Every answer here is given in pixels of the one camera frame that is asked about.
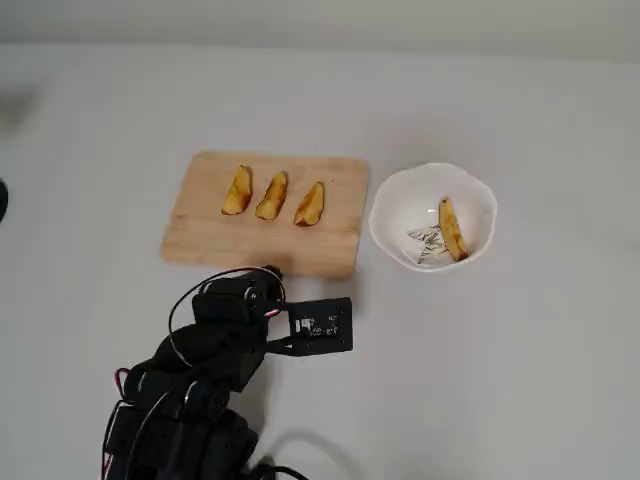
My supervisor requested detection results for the wooden cutting board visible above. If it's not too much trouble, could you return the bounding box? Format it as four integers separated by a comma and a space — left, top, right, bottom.
159, 150, 372, 279

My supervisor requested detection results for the white bowl with butterfly print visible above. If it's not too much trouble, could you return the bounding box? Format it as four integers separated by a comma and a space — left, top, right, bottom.
368, 161, 498, 273

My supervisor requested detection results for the black camera module board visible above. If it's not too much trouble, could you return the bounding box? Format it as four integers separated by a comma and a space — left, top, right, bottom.
267, 297, 354, 357

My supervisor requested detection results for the apple slice widest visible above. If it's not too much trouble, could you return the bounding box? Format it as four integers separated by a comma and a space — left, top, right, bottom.
438, 197, 470, 263

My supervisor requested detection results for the thin black cable loop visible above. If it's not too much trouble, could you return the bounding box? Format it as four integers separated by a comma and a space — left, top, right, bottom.
168, 267, 281, 369

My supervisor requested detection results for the apple slice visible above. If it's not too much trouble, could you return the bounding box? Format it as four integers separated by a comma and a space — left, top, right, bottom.
221, 164, 254, 216
293, 181, 326, 227
255, 170, 290, 221

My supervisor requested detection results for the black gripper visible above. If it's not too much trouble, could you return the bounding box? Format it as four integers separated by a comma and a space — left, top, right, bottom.
191, 265, 287, 331

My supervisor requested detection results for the black power cable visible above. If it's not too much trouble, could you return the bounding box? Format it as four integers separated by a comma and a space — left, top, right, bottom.
247, 457, 311, 480

